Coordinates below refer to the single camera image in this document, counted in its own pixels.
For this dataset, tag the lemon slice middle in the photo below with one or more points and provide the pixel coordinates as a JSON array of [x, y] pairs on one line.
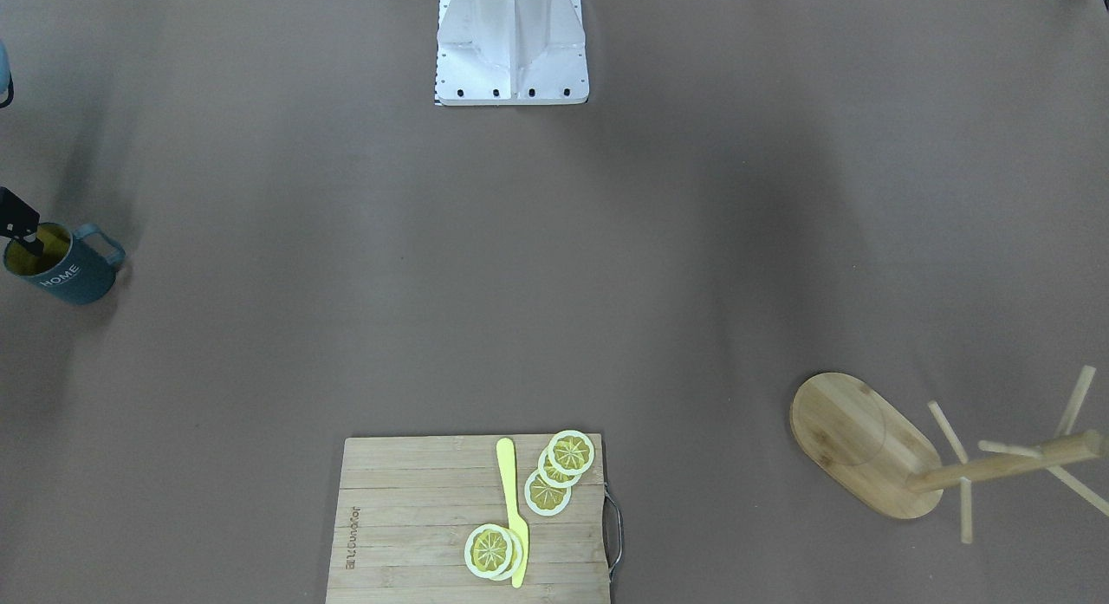
[[552, 476]]

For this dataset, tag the lemon slice behind front slice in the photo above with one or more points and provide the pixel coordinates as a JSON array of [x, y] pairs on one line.
[[517, 553]]

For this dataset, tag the dark teal HOME mug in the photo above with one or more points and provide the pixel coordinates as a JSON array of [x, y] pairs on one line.
[[77, 266]]

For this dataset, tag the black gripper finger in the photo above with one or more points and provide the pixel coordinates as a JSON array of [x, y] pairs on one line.
[[20, 222]]

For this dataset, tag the bamboo cutting board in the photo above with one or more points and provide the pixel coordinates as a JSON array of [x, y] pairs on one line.
[[407, 505]]

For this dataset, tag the large front lemon slice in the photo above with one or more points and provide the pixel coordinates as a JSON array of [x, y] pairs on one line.
[[487, 551]]

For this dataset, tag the lemon slice top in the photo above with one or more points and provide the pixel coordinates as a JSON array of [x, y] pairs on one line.
[[571, 452]]

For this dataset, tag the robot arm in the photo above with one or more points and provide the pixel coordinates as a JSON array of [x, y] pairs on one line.
[[8, 88]]

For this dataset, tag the lemon slice lower of three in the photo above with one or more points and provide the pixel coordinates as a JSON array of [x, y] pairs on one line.
[[543, 498]]

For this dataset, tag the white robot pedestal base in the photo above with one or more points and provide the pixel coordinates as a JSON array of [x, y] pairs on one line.
[[496, 53]]

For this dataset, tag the wooden mug tree rack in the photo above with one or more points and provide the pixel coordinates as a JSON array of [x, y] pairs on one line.
[[864, 443]]

